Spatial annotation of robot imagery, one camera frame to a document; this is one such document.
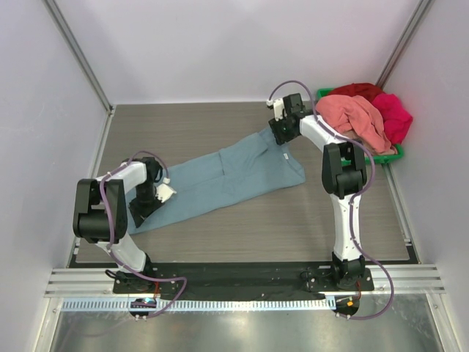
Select aluminium frame post right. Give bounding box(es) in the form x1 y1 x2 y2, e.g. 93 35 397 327
375 0 435 89

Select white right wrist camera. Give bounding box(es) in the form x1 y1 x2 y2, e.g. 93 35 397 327
266 98 285 121

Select aluminium frame post left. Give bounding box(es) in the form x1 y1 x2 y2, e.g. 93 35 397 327
43 0 113 115

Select slotted white cable duct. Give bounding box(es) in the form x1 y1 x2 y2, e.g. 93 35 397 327
61 296 336 313

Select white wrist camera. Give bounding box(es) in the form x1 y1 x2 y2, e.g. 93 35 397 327
155 177 177 203
266 98 285 121

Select dark red t shirt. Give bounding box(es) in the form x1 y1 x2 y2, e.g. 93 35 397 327
328 83 384 103

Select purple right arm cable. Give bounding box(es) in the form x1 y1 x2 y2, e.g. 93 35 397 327
267 79 395 320

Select light blue t shirt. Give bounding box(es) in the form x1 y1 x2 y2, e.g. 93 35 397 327
128 128 306 235

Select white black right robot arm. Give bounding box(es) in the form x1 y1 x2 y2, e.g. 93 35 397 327
267 94 367 290

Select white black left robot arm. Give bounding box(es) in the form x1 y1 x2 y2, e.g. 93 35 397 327
73 156 174 293

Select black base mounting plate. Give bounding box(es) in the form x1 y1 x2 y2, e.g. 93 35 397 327
106 262 374 301

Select green plastic bin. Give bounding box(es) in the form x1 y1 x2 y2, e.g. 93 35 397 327
317 88 404 164

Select magenta t shirt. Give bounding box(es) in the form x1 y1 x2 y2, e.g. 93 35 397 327
372 93 413 144

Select aluminium front rail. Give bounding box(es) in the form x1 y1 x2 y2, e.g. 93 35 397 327
44 264 446 298

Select salmon pink t shirt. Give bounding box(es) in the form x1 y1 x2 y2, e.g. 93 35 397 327
316 95 393 146

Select aluminium frame post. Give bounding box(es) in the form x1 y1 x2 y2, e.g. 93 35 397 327
43 0 113 115
375 0 435 89

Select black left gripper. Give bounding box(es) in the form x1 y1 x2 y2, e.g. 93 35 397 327
128 183 165 228

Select beige t shirt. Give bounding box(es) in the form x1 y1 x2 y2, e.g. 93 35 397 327
344 131 397 156

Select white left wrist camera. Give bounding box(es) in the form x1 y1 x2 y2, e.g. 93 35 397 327
155 177 177 203

